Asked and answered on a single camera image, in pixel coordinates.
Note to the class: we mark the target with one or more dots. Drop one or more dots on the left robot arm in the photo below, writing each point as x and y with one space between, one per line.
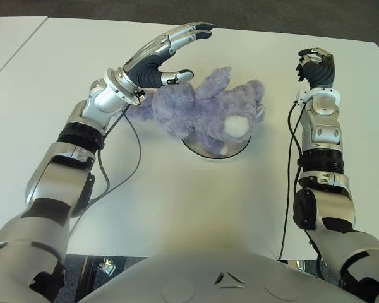
66 167

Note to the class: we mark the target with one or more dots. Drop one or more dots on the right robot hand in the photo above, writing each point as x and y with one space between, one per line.
319 71

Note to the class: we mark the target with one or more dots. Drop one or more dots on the grey robot torso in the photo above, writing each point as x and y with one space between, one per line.
224 277

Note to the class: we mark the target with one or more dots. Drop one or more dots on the purple plush doll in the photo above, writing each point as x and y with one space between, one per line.
208 113

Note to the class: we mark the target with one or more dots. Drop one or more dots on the metal table bracket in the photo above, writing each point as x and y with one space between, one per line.
300 264
106 266

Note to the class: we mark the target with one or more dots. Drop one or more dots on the black table leg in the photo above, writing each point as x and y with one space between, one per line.
87 274

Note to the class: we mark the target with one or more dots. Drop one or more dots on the white plate with black rim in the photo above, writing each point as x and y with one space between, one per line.
196 147

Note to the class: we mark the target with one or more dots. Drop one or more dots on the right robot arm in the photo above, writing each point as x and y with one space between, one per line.
322 151

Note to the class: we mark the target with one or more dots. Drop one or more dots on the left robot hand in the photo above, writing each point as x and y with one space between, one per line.
151 61

